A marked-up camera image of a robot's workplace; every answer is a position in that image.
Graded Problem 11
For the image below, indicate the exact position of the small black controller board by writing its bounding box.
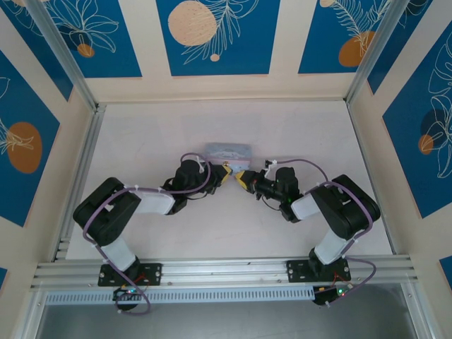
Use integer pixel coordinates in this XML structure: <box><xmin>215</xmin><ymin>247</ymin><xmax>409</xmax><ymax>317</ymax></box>
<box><xmin>312</xmin><ymin>285</ymin><xmax>355</xmax><ymax>307</ymax></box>
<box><xmin>112</xmin><ymin>286</ymin><xmax>143</xmax><ymax>302</ymax></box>

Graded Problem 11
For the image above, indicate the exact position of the grey metal shelf panel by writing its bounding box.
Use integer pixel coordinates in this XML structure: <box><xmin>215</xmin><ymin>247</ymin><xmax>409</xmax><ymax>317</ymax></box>
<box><xmin>35</xmin><ymin>284</ymin><xmax>427</xmax><ymax>339</ymax></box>

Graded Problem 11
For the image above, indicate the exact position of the aluminium cross rail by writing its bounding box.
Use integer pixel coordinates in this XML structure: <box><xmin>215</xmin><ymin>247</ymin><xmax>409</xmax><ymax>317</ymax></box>
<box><xmin>30</xmin><ymin>256</ymin><xmax>422</xmax><ymax>292</ymax></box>

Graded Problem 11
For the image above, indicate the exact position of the aluminium side rail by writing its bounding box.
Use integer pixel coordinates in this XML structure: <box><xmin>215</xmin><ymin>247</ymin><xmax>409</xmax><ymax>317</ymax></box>
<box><xmin>347</xmin><ymin>101</ymin><xmax>400</xmax><ymax>256</ymax></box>
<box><xmin>52</xmin><ymin>104</ymin><xmax>107</xmax><ymax>263</ymax></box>

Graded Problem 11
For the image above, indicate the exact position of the thin red wire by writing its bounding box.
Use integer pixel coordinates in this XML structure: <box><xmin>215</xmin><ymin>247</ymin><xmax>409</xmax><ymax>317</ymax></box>
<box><xmin>123</xmin><ymin>271</ymin><xmax>151</xmax><ymax>287</ymax></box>
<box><xmin>331</xmin><ymin>269</ymin><xmax>351</xmax><ymax>287</ymax></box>

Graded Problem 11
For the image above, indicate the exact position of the grey slotted cable duct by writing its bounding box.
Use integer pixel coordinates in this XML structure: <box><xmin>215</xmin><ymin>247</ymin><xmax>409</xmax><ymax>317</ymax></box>
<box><xmin>44</xmin><ymin>285</ymin><xmax>316</xmax><ymax>306</ymax></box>

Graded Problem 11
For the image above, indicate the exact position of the blue floral wall panel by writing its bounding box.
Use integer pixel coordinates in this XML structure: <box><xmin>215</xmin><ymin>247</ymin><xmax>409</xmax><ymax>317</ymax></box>
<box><xmin>35</xmin><ymin>0</ymin><xmax>143</xmax><ymax>80</ymax></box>
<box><xmin>0</xmin><ymin>0</ymin><xmax>74</xmax><ymax>102</ymax></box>
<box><xmin>367</xmin><ymin>0</ymin><xmax>452</xmax><ymax>95</ymax></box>
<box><xmin>382</xmin><ymin>33</ymin><xmax>452</xmax><ymax>219</ymax></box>
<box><xmin>0</xmin><ymin>51</ymin><xmax>61</xmax><ymax>227</ymax></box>
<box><xmin>156</xmin><ymin>0</ymin><xmax>282</xmax><ymax>77</ymax></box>
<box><xmin>297</xmin><ymin>0</ymin><xmax>393</xmax><ymax>76</ymax></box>

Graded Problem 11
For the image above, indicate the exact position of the aluminium frame post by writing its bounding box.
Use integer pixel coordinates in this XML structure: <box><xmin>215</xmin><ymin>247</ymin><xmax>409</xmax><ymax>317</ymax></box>
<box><xmin>26</xmin><ymin>0</ymin><xmax>107</xmax><ymax>111</ymax></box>
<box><xmin>344</xmin><ymin>0</ymin><xmax>434</xmax><ymax>105</ymax></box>

